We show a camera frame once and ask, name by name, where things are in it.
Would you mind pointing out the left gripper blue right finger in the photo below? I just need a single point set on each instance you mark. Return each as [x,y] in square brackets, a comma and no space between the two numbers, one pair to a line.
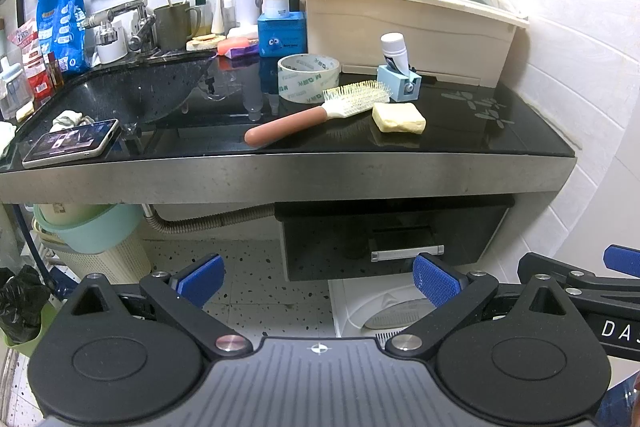
[459,300]

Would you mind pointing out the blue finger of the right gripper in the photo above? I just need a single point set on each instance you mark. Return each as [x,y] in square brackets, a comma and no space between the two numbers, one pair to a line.
[622,259]

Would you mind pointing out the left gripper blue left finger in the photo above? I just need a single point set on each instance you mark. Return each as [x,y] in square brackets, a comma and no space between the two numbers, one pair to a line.
[178,300]

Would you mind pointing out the black drawer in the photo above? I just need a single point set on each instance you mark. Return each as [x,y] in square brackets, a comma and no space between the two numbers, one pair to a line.
[346,239]

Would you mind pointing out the white toilet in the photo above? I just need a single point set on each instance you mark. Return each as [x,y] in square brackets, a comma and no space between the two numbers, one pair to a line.
[376,306]

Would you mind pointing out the green plastic basin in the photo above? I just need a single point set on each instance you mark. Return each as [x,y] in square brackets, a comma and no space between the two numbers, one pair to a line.
[99,233]

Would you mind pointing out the black garbage bag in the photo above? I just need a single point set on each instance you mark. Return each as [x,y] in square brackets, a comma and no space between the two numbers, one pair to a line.
[22,297]

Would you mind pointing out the yellow sponge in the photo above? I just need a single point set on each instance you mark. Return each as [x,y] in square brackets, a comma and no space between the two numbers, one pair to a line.
[398,118]

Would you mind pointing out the smartphone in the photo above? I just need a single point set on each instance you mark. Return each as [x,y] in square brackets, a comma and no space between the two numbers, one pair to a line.
[72,144]

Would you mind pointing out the white rag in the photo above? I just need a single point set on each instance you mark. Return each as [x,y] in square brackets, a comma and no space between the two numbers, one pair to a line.
[69,119]

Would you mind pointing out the blue toothpaste squeezer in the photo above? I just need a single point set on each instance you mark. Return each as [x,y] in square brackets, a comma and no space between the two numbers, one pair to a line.
[401,88]

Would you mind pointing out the clear tape roll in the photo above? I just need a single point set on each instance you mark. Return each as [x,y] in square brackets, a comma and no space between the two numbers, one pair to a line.
[303,78]

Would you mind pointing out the red snack package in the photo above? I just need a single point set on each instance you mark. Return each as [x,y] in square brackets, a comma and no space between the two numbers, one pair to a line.
[26,39]

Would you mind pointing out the pink soap package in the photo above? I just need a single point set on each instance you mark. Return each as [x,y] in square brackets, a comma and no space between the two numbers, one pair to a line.
[234,47]

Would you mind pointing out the white cup by faucet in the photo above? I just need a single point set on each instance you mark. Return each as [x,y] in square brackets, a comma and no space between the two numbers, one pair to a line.
[111,43]

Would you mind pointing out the beige dish rack box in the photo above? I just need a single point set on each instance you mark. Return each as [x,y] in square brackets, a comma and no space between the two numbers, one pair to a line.
[463,41]

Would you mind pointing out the green mug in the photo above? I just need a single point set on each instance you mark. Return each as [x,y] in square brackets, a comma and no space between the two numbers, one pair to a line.
[175,25]

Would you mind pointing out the chrome faucet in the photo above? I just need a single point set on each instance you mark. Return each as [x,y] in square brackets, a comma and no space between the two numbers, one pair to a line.
[140,37]

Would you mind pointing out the blue cardboard box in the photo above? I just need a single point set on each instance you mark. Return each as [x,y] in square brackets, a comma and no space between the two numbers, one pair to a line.
[280,37]

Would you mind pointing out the blue detergent bag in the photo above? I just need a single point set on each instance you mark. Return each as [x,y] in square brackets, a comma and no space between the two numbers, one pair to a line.
[61,31]

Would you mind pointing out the white cream jar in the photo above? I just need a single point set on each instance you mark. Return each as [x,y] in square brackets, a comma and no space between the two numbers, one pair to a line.
[275,9]

